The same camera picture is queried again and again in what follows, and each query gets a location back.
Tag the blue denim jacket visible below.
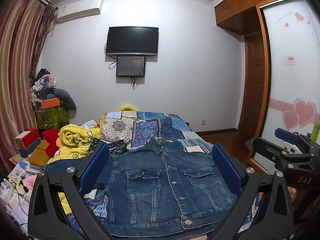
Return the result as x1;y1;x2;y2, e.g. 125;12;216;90
42;136;241;239

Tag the pile of clothes on stand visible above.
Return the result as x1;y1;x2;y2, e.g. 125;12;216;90
30;68;57;106

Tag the green bottle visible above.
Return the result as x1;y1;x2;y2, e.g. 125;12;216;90
310;123;320;142

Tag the brown wooden door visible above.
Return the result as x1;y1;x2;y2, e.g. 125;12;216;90
238;33;264;140

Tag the red white box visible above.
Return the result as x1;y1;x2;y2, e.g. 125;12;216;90
15;128;40;148

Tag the yellow cartoon fleece blanket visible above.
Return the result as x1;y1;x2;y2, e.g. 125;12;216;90
47;123;102;215

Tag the red plush toy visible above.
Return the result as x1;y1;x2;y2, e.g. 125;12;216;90
42;128;60;158

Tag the white sliding door with hearts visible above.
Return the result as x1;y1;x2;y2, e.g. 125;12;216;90
262;0;319;145

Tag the green patterned covered stand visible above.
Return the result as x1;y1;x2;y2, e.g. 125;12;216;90
35;106;69;129

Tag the navy patterned cloth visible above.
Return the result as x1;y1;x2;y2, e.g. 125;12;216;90
88;139;128;155

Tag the orange box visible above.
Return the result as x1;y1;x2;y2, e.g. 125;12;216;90
41;98;60;109

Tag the dark green pillow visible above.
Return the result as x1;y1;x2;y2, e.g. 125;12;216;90
54;88;76;111

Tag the blue patchwork bedspread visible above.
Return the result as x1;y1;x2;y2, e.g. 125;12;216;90
64;110;261;240

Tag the striped red brown curtain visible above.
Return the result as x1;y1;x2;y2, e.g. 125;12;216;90
1;0;56;174

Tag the white air conditioner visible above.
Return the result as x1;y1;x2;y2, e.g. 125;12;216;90
56;0;103;24

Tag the wooden wardrobe frame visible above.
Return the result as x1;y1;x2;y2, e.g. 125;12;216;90
214;0;301;174

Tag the small black wall monitor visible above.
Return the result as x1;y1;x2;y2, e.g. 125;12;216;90
116;55;146;77

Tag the black wall television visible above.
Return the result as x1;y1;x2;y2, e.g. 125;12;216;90
105;26;159;56

